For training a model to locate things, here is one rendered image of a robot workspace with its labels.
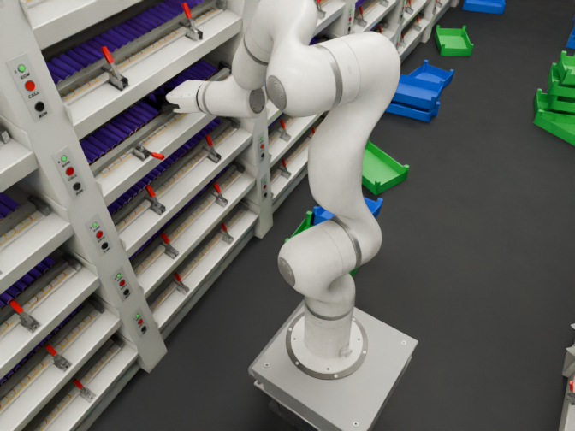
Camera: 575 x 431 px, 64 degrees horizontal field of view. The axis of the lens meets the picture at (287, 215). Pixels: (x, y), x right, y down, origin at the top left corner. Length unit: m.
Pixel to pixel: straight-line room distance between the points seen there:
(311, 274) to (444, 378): 0.91
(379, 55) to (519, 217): 1.63
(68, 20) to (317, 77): 0.51
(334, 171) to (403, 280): 1.15
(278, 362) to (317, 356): 0.10
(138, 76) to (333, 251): 0.61
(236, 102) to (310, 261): 0.43
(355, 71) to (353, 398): 0.79
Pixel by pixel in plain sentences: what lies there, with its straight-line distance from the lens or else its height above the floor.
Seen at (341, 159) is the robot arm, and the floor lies 1.00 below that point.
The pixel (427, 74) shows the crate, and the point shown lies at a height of 0.00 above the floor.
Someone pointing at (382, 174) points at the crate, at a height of 0.00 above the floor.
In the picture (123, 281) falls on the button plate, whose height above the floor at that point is 0.47.
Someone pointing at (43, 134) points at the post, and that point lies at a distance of 1.01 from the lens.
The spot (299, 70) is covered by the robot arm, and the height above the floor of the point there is 1.17.
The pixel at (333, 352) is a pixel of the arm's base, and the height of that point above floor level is 0.42.
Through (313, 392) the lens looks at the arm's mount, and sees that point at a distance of 1.21.
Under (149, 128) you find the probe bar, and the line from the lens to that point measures 1.28.
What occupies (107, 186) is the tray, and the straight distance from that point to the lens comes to 1.18.
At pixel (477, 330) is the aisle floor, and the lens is 1.84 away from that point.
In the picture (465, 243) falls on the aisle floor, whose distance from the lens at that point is 2.09.
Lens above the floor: 1.50
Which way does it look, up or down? 46 degrees down
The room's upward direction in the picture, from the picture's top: 1 degrees counter-clockwise
